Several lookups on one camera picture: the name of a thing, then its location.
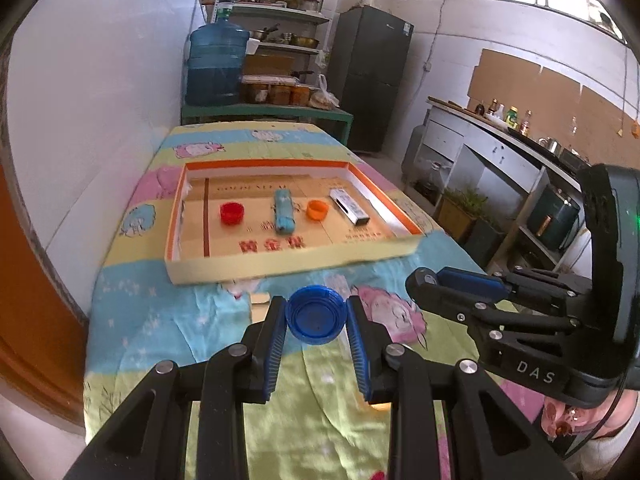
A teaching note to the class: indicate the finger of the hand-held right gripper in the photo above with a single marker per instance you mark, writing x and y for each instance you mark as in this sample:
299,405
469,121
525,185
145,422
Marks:
440,300
472,282

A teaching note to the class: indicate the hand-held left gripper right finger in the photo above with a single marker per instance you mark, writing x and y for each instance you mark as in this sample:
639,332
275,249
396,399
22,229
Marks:
358,350

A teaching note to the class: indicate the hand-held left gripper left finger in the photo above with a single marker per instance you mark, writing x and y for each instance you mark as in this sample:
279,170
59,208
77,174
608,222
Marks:
274,347

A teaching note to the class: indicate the small gold box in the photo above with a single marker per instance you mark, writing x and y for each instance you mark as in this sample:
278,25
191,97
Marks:
260,307

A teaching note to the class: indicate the blue bottle cap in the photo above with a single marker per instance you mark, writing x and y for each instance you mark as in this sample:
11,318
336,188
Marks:
315,316

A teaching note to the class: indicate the shallow cardboard box tray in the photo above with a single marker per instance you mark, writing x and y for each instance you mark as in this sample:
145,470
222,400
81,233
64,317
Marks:
290,240

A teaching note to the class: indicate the white printed small box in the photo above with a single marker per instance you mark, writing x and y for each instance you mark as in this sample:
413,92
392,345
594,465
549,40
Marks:
350,208

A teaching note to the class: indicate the teal lighter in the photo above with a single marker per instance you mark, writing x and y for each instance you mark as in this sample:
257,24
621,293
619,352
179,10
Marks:
284,215

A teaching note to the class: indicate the red bottle cap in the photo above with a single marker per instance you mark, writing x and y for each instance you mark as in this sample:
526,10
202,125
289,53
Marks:
231,212

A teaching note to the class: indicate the orange bottle cap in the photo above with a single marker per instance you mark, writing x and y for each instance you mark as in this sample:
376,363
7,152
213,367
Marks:
317,210

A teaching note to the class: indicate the person's right forearm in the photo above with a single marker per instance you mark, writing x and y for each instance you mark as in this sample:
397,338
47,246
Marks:
600,440

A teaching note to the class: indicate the dark planter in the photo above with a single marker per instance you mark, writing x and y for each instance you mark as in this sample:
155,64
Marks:
485,245

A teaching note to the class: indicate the green air fryer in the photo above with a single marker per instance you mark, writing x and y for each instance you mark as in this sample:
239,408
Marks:
552,220

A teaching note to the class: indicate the yellow planter with grass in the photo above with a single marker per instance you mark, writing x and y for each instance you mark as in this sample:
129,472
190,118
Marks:
457,217

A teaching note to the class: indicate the metal kettle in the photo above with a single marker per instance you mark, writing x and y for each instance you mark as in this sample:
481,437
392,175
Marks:
550,145

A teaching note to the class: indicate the grey kitchen counter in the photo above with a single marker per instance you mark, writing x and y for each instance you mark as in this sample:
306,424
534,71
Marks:
480,155

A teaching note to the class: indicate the red sauce bottle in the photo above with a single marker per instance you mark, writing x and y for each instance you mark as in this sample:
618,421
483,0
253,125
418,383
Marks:
525,124

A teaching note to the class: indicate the green yellow bottle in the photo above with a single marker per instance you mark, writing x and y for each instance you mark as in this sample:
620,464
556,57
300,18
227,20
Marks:
511,118

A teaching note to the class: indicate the dark sauce bottle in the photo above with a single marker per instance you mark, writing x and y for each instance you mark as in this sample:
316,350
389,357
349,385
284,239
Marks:
492,107

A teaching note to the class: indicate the dark grey refrigerator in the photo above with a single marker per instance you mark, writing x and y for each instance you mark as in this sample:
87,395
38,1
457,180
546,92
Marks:
370,80

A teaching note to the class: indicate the plastic bag of food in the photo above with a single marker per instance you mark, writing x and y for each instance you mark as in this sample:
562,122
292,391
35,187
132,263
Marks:
324,97

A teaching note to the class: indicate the green low table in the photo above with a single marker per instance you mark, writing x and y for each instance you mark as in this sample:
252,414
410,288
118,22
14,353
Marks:
270,111

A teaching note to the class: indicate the red-brown wooden door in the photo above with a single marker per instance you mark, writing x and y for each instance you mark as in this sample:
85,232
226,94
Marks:
35,320

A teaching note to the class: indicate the brown cardboard box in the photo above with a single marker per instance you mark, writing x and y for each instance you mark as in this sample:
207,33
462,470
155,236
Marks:
267,65

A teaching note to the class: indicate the blue water jug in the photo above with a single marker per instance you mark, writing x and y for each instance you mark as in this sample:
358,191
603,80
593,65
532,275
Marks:
216,67

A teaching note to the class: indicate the brass bowl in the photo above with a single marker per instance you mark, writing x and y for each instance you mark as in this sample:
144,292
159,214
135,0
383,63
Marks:
304,41

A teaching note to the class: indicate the white metal shelf rack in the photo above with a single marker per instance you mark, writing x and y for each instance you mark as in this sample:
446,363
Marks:
295,10

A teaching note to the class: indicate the water jug pump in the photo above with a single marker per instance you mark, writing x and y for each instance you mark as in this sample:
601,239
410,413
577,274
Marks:
226,5

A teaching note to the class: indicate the cardboard sheets on wall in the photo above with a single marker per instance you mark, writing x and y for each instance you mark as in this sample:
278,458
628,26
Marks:
545,90

